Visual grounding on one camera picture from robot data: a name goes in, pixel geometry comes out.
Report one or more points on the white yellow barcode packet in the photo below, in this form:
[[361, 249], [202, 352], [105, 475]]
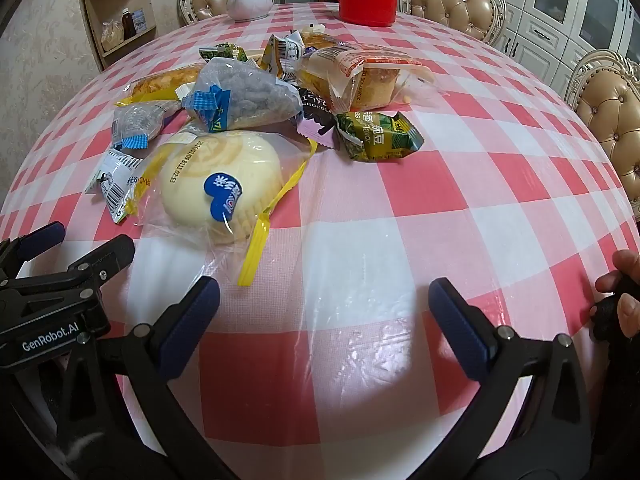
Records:
[[117, 180]]

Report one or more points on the white glass-door cabinet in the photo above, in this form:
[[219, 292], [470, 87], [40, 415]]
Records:
[[545, 15]]

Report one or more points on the yellow white snack packet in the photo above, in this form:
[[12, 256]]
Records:
[[282, 52]]

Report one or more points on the small clear blue-end packet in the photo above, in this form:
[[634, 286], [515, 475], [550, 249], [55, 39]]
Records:
[[137, 122]]

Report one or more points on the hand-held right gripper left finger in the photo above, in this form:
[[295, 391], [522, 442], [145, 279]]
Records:
[[190, 325]]

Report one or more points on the pink checked tablecloth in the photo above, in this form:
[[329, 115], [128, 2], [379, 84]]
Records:
[[450, 210]]

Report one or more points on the cake in clear packet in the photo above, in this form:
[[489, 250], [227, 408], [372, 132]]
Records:
[[360, 75]]

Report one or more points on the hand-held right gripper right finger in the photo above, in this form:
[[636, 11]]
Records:
[[457, 330]]

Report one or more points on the grey filling clear packet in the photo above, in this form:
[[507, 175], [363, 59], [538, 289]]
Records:
[[250, 92]]

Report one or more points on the person's right hand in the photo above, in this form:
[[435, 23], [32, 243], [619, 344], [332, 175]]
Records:
[[627, 312]]

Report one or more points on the small green snack packet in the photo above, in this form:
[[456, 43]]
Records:
[[225, 52]]

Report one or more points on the golden bread clear packet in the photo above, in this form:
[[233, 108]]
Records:
[[165, 80]]

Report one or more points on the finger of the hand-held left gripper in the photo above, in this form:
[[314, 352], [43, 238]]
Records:
[[45, 237], [107, 255]]

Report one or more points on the round white bun packet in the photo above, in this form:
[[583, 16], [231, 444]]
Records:
[[220, 185]]

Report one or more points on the pink black chocolate packet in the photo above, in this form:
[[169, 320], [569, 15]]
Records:
[[317, 110]]

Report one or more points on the brown bottle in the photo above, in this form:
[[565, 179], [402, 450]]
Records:
[[129, 24]]

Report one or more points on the small blue box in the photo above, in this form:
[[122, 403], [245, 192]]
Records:
[[139, 20]]

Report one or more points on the large green snack packet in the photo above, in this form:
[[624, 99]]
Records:
[[380, 135]]

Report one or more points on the clear bag of grains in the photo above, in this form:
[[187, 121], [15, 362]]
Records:
[[112, 36]]

